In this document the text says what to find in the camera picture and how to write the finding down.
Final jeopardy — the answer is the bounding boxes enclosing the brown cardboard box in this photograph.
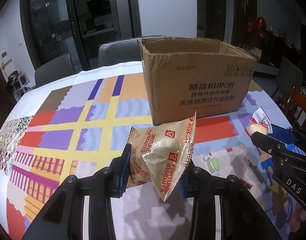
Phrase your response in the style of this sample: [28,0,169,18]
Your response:
[138,37,257,125]

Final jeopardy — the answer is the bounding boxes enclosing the wall intercom panel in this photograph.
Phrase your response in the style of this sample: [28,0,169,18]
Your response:
[1,49,11,64]

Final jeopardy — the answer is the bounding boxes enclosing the colourful patterned tablecloth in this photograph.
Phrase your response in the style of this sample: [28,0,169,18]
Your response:
[0,73,295,239]

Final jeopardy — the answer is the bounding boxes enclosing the red wooden chair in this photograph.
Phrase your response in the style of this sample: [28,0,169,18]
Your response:
[281,86,306,130]

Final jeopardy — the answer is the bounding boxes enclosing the person's right hand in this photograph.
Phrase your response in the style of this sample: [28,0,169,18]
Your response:
[288,203,306,239]

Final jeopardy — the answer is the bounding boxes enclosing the pale green wrapped candy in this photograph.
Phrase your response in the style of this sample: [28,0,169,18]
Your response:
[203,153,220,176]

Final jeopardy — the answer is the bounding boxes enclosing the black sliding glass door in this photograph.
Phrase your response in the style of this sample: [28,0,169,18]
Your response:
[20,0,142,72]

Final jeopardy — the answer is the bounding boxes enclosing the white shoe rack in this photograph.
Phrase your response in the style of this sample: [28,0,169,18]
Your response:
[7,70,32,102]

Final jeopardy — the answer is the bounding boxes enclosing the white red cake packet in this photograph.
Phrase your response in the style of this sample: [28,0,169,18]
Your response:
[245,107,273,137]

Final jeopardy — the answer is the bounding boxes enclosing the grey chair right side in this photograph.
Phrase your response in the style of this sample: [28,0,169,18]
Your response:
[271,57,303,100]

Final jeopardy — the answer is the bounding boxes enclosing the grey dining chair left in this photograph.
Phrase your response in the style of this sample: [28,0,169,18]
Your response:
[35,54,77,88]

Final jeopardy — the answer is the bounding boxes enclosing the gold fortune biscuits bag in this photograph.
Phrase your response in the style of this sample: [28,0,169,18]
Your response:
[127,114,196,202]

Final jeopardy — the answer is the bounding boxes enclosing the red foil balloons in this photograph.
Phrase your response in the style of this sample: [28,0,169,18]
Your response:
[247,17,267,39]

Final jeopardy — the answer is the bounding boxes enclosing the red white wrapped candy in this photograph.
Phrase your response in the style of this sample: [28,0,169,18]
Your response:
[240,178,253,190]

